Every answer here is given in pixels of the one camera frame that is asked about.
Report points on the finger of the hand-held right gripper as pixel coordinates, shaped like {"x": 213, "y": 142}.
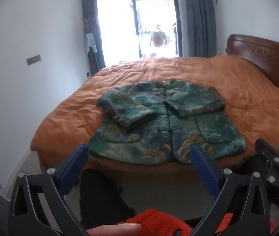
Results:
{"x": 269, "y": 152}

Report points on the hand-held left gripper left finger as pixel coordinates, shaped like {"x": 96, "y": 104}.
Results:
{"x": 73, "y": 170}

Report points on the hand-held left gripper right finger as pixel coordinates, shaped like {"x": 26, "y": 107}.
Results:
{"x": 204, "y": 173}

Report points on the green patterned padded jacket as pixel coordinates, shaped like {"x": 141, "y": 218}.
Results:
{"x": 154, "y": 137}

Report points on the person's left hand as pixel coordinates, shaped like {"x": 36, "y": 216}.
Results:
{"x": 115, "y": 229}

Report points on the carved wooden headboard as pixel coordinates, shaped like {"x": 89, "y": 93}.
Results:
{"x": 277, "y": 64}

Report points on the orange fuzzy sleeve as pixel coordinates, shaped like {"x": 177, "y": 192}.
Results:
{"x": 159, "y": 222}

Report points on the bed with orange cover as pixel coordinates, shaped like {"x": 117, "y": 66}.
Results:
{"x": 203, "y": 73}

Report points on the pale blue towel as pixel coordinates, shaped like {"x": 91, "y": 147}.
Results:
{"x": 90, "y": 43}

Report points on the hanging garment on balcony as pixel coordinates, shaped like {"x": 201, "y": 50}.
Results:
{"x": 158, "y": 39}

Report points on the grey curtain beside air conditioner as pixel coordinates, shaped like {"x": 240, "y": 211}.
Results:
{"x": 198, "y": 22}

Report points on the wooden coat rack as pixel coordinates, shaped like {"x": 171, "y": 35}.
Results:
{"x": 88, "y": 23}

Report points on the sliding glass door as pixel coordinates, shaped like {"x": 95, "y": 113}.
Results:
{"x": 119, "y": 29}

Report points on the grey curtain beside coat rack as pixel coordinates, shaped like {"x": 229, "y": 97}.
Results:
{"x": 92, "y": 14}

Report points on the grey wall switch panel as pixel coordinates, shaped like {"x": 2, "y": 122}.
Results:
{"x": 33, "y": 60}

